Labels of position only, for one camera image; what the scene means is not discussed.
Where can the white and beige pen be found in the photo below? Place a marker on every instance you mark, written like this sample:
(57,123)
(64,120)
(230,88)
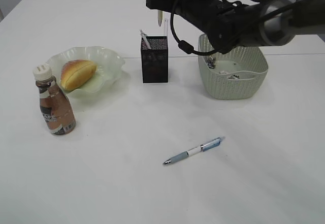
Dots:
(159,17)

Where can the clear plastic ruler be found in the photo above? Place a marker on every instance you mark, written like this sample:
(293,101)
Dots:
(166,27)

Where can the grey grip patterned pen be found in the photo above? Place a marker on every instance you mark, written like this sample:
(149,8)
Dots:
(144,37)

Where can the brown paper ball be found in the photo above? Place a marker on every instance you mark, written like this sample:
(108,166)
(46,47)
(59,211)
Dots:
(211,61)

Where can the white pink paper ball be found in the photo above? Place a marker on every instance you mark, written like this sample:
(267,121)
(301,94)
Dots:
(229,75)

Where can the golden sugared bread roll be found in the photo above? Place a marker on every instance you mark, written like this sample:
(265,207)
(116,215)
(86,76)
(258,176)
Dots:
(76,72)

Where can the blue grey retractable pen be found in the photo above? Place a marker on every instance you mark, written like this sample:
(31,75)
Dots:
(201,148)

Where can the brown coffee drink bottle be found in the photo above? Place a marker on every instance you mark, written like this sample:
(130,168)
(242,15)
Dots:
(54,105)

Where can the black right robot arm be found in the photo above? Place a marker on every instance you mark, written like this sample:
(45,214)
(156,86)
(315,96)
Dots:
(228,25)

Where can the black square pen holder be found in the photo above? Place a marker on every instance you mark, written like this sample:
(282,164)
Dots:
(154,61)

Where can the pale green wavy glass plate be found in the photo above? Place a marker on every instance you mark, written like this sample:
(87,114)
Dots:
(109,68)

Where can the grey-green woven plastic basket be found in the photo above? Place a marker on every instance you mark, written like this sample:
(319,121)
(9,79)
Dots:
(247,62)

